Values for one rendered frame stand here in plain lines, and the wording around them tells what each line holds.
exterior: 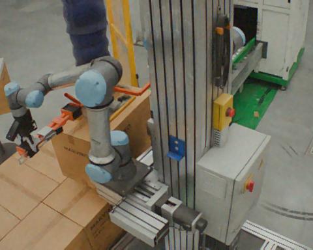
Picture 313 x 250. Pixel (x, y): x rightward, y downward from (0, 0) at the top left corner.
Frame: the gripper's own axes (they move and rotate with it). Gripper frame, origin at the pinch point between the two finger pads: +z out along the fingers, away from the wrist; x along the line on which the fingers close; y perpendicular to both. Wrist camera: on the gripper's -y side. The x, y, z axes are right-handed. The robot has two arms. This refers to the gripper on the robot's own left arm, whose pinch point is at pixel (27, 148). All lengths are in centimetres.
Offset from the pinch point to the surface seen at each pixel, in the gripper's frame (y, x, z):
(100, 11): 59, -10, -50
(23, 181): 19, 53, 66
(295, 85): 330, -91, 118
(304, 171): 173, -128, 118
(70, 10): 49, 1, -54
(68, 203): 19, 9, 66
